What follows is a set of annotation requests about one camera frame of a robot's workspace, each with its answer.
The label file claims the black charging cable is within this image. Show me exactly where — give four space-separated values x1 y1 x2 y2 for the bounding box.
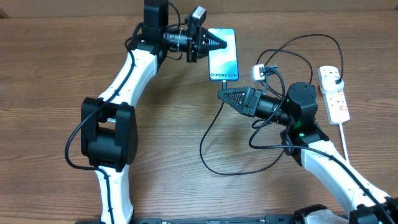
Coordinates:
199 34 345 176

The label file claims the blue Galaxy smartphone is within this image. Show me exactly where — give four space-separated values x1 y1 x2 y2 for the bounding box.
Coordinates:
208 28 239 82

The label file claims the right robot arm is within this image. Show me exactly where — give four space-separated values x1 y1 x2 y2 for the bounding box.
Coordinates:
218 82 397 223

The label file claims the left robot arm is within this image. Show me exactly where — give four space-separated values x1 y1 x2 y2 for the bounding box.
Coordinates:
77 1 227 223

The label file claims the white charger plug adapter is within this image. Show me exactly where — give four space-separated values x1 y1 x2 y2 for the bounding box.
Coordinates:
320 77 345 94

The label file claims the white power strip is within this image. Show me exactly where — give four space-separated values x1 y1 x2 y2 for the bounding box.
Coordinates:
317 65 350 125

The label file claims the white power strip cord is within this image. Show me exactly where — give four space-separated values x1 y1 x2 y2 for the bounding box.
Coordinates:
338 123 351 162

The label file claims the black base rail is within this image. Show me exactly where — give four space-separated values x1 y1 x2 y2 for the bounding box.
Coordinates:
74 214 299 224

